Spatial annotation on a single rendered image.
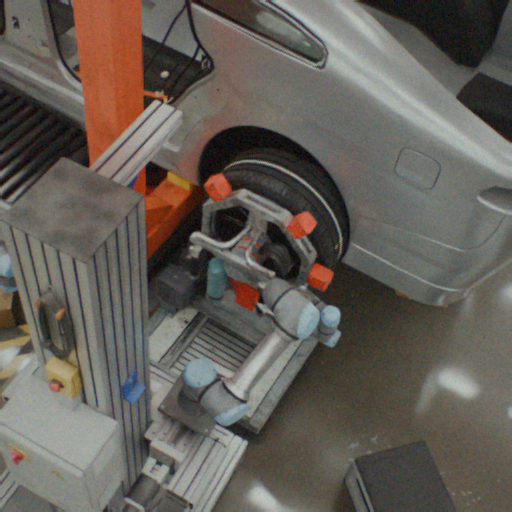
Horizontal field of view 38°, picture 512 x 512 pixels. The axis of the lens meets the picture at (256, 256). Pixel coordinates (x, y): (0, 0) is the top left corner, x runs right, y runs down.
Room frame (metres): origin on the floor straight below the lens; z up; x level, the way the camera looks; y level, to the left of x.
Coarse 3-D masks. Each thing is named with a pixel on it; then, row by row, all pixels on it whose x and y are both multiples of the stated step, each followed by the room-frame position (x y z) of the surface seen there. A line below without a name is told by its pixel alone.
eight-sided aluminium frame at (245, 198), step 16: (240, 192) 2.10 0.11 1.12; (208, 208) 2.12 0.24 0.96; (224, 208) 2.09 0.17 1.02; (256, 208) 2.03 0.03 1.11; (272, 208) 2.04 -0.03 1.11; (208, 224) 2.12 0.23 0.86; (288, 224) 1.98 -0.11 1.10; (304, 240) 1.98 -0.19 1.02; (304, 256) 1.93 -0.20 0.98; (304, 272) 1.93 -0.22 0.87; (256, 288) 2.00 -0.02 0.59
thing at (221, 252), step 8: (192, 240) 1.93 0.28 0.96; (208, 248) 1.89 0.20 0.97; (216, 248) 1.89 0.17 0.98; (224, 248) 1.90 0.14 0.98; (224, 256) 1.86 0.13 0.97; (232, 256) 1.86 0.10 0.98; (232, 264) 1.85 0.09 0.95; (240, 264) 1.83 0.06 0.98; (248, 264) 1.84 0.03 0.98; (248, 272) 1.82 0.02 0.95; (256, 272) 1.80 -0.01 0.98; (264, 280) 1.78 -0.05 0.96
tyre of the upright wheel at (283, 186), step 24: (240, 168) 2.23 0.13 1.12; (264, 168) 2.21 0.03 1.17; (288, 168) 2.23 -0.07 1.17; (312, 168) 2.26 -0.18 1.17; (264, 192) 2.11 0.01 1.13; (288, 192) 2.09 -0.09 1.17; (312, 192) 2.14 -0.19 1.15; (336, 192) 2.20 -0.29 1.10; (312, 216) 2.03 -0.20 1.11; (336, 216) 2.12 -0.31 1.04; (312, 240) 2.01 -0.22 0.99; (336, 240) 2.05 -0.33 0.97
